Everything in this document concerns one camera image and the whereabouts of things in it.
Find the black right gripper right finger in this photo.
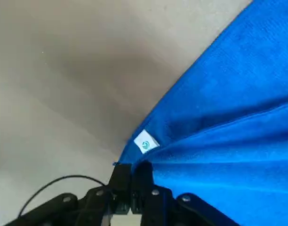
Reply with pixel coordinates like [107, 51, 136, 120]
[132, 161, 239, 226]

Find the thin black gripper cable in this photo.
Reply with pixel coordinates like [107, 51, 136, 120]
[18, 175, 108, 217]

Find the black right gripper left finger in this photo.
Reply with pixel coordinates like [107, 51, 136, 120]
[2, 163, 133, 226]

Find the blue towel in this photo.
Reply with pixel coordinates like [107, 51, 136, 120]
[112, 0, 288, 226]

